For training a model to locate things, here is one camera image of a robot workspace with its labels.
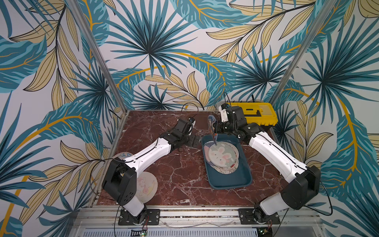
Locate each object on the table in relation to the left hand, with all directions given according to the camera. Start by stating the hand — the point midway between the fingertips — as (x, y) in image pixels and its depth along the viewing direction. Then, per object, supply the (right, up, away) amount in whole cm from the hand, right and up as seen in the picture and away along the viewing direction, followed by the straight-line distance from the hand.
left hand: (190, 137), depth 85 cm
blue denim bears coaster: (+12, +10, 0) cm, 15 cm away
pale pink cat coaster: (-25, -28, -2) cm, 37 cm away
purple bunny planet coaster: (+12, -9, +11) cm, 19 cm away
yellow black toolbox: (+46, +15, +11) cm, 50 cm away
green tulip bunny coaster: (+21, -20, +3) cm, 29 cm away
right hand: (+13, +8, -5) cm, 16 cm away
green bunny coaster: (+21, -11, +8) cm, 25 cm away
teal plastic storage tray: (+30, -23, 0) cm, 37 cm away
